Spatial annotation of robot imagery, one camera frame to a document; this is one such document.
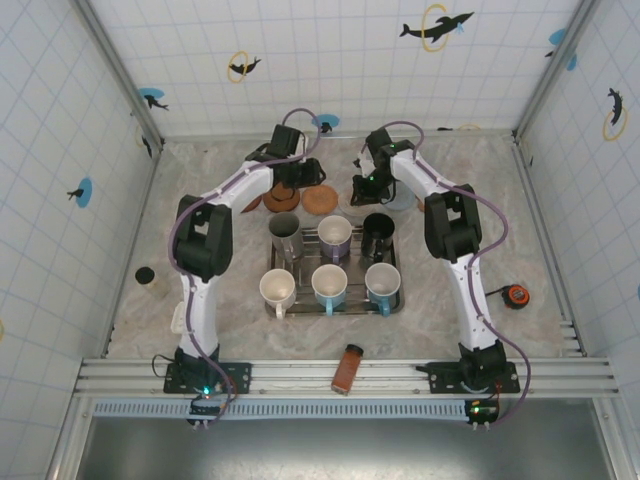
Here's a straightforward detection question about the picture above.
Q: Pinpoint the plain round wooden coaster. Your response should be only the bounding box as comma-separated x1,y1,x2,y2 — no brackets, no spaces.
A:
263,182,301,214

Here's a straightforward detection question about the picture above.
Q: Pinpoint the woven rattan coaster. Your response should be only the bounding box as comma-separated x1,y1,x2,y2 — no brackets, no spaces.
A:
301,184,337,215

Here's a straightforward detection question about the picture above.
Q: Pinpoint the black mug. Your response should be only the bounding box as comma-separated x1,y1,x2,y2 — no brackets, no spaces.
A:
360,212,397,265

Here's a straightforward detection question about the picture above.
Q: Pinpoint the grey metal cup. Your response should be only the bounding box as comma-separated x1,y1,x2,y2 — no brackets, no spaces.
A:
268,211,306,264

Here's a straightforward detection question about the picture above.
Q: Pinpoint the purple mug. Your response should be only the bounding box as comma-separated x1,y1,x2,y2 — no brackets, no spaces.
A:
317,215,354,266

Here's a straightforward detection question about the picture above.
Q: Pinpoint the blue mug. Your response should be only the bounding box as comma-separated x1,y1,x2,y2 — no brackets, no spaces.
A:
364,262,403,318
310,263,349,317

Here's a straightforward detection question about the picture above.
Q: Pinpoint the white mug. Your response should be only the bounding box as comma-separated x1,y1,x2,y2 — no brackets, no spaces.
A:
258,268,299,321

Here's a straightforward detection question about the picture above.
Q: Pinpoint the fish on blue oval sticker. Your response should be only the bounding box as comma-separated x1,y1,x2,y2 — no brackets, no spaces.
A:
66,177,94,209
310,113,341,135
138,87,170,112

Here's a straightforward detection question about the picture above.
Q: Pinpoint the steel tray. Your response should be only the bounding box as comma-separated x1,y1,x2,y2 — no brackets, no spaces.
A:
263,224,405,319

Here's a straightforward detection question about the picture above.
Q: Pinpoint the large black dolphin sticker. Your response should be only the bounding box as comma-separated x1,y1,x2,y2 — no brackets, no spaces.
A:
398,3,475,54

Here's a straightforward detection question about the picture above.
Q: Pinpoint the small jar with black lid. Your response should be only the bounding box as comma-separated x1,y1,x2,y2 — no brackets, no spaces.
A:
134,266,169,301

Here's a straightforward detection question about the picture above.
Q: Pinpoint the orange black tape measure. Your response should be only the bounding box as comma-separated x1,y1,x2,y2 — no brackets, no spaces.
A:
487,283,530,311

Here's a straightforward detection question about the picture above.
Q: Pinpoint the spice jar with black lid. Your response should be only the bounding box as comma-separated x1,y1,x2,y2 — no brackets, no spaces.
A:
331,343,365,397

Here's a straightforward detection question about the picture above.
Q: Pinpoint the aluminium rail along wall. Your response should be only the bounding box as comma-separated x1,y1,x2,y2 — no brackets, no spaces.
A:
160,127,519,142

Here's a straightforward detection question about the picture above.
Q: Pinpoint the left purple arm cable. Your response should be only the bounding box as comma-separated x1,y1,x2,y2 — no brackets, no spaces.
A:
169,107,324,426

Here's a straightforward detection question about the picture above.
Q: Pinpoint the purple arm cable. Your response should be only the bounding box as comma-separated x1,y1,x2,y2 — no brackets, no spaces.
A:
364,119,534,429
169,107,324,426

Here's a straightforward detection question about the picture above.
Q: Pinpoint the dolphin yellow ring sticker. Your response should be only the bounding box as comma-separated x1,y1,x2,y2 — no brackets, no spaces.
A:
227,50,263,85
602,87,629,142

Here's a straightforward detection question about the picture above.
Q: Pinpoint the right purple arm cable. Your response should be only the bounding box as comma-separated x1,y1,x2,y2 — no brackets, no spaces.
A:
364,119,534,429

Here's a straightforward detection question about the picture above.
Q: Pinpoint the aluminium side rail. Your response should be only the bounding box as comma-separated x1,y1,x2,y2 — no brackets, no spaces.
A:
101,147,164,359
510,137,589,359

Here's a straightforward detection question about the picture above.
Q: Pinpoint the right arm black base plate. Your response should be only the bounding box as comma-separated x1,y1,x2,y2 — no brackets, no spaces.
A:
415,360,521,396

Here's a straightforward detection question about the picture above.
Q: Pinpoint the aluminium rail under arm bases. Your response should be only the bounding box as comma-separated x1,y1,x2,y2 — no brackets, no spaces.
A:
73,355,621,400

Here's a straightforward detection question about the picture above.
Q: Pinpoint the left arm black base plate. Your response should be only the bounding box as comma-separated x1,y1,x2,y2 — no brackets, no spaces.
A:
163,360,254,396

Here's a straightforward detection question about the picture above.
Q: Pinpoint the aluminium frame post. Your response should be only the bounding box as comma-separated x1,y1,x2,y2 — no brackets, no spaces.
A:
73,0,166,154
512,0,601,146

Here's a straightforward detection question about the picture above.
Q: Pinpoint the light blue slotted cable duct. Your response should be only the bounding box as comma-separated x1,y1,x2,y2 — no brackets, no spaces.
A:
92,398,501,420

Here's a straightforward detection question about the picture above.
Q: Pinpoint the blue wall sticker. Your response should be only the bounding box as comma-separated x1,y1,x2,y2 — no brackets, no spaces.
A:
544,27,579,72

